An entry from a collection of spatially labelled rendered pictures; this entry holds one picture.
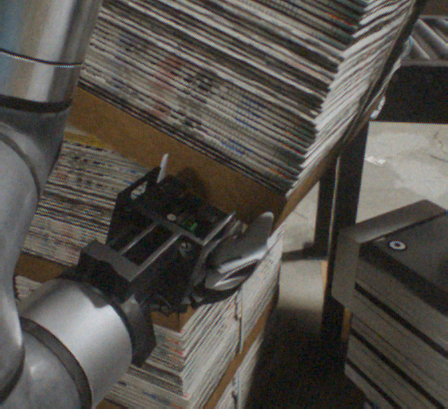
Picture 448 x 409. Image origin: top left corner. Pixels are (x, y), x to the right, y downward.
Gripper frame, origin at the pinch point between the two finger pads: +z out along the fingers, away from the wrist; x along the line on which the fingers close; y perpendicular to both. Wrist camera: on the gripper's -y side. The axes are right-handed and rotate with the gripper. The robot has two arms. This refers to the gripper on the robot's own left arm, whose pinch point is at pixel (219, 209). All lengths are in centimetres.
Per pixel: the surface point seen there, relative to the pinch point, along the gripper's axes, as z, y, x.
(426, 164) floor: 210, -75, -30
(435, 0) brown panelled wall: 395, -40, 13
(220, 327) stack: 16.2, -31.4, -2.7
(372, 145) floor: 222, -84, -4
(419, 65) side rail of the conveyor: 72, 1, -8
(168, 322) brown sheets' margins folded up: 4.0, -22.4, 1.8
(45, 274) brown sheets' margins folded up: 4.2, -28.2, 20.7
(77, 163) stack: 4.7, -8.4, 19.4
